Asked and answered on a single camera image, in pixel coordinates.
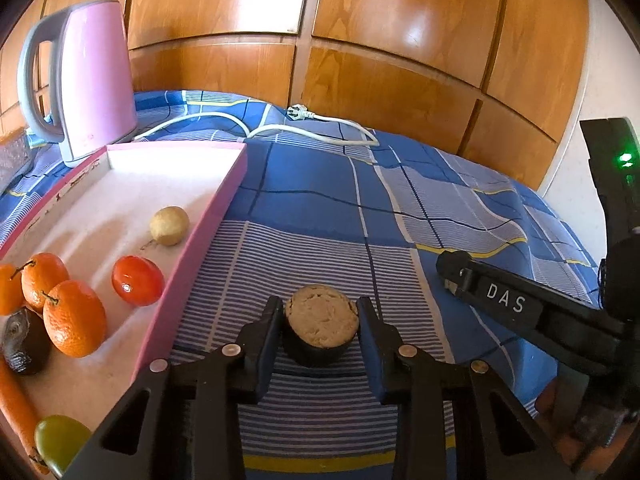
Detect large orange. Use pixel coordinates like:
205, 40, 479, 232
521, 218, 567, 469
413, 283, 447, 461
42, 280, 108, 359

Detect white power cable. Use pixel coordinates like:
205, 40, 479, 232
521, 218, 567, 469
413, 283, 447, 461
132, 104, 381, 147

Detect red tomato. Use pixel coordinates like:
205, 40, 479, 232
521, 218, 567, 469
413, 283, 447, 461
111, 255, 165, 307

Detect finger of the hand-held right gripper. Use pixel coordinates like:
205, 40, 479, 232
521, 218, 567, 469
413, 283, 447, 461
436, 250, 482, 302

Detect grey glittery box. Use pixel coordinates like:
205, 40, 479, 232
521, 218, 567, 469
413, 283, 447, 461
0, 127, 36, 191

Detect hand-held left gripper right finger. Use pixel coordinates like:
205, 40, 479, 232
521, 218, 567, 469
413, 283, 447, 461
356, 296, 576, 480

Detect wooden panelled wardrobe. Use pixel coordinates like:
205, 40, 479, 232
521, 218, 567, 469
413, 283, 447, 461
0, 0, 588, 191

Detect dark eggplant piece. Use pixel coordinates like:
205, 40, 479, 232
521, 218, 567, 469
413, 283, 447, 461
1, 307, 51, 376

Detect green mango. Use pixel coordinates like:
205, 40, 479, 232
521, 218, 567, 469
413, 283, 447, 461
34, 414, 93, 478

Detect pink shallow tray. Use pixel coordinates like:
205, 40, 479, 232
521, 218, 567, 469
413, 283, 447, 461
0, 141, 248, 461

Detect orange carrot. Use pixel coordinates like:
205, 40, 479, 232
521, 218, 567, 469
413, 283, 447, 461
0, 357, 51, 476

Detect pink electric kettle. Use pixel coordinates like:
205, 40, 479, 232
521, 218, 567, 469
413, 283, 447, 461
17, 0, 138, 168

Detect blue plaid bed sheet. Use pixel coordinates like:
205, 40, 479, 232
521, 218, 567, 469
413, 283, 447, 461
0, 89, 608, 480

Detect dark tan-topped eggplant half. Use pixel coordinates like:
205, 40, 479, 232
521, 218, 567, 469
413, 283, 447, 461
282, 284, 361, 368

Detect yellowish potato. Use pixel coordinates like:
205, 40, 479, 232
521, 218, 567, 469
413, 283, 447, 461
149, 206, 190, 247

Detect small orange with stem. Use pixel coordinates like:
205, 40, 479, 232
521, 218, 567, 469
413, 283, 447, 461
0, 264, 25, 316
21, 252, 70, 313

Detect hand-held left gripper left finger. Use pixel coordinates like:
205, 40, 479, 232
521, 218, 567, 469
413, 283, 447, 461
62, 295, 285, 480

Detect person's right hand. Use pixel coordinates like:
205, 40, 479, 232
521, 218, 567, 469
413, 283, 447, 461
534, 377, 608, 466

